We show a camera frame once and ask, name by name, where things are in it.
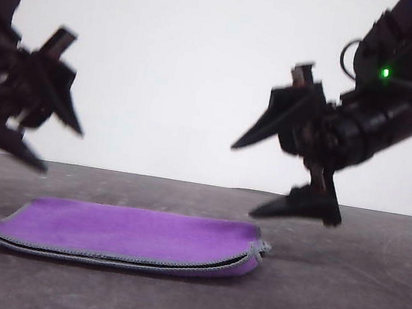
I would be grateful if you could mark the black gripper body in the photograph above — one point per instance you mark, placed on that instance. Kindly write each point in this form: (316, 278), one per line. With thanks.
(9, 84)
(359, 128)

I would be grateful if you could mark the purple towel with grey hem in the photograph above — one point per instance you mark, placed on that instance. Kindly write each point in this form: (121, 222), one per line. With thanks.
(127, 232)

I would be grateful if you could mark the grey table cloth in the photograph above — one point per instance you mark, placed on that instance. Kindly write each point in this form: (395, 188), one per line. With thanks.
(285, 300)

